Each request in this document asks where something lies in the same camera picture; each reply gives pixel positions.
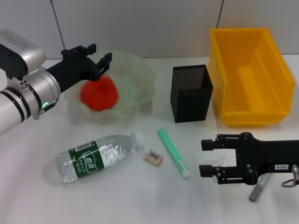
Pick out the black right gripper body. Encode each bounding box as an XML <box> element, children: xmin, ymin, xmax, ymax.
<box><xmin>234</xmin><ymin>132</ymin><xmax>299</xmax><ymax>186</ymax></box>

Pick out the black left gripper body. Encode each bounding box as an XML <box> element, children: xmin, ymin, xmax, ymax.
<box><xmin>45</xmin><ymin>49</ymin><xmax>99</xmax><ymax>94</ymax></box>

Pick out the white paper ball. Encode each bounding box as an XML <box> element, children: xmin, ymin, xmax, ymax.
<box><xmin>214</xmin><ymin>154</ymin><xmax>237</xmax><ymax>168</ymax></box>

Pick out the green white pen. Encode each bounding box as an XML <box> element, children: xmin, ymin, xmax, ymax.
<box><xmin>158</xmin><ymin>128</ymin><xmax>191</xmax><ymax>180</ymax></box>

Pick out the red orange fruit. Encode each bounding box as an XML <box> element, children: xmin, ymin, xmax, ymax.
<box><xmin>80</xmin><ymin>75</ymin><xmax>120</xmax><ymax>112</ymax></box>

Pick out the clear green-label water bottle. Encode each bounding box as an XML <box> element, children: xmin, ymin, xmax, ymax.
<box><xmin>54</xmin><ymin>131</ymin><xmax>146</xmax><ymax>185</ymax></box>

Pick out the green glass fruit plate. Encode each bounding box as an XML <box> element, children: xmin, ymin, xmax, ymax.
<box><xmin>63</xmin><ymin>49</ymin><xmax>157</xmax><ymax>125</ymax></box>

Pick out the grey marker pen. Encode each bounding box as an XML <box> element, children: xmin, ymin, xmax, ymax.
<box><xmin>248</xmin><ymin>174</ymin><xmax>272</xmax><ymax>203</ymax></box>

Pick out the black mesh pen holder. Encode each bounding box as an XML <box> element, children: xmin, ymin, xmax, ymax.
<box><xmin>170</xmin><ymin>64</ymin><xmax>214</xmax><ymax>124</ymax></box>

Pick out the beige eraser with barcode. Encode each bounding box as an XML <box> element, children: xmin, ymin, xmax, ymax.
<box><xmin>142</xmin><ymin>149</ymin><xmax>164</xmax><ymax>168</ymax></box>

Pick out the yellow plastic bin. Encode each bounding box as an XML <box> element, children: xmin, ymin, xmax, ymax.
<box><xmin>208</xmin><ymin>27</ymin><xmax>295</xmax><ymax>128</ymax></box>

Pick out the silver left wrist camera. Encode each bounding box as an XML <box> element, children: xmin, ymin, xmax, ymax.
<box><xmin>0</xmin><ymin>28</ymin><xmax>47</xmax><ymax>80</ymax></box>

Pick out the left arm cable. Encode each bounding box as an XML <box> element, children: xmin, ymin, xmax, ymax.
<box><xmin>33</xmin><ymin>97</ymin><xmax>59</xmax><ymax>120</ymax></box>

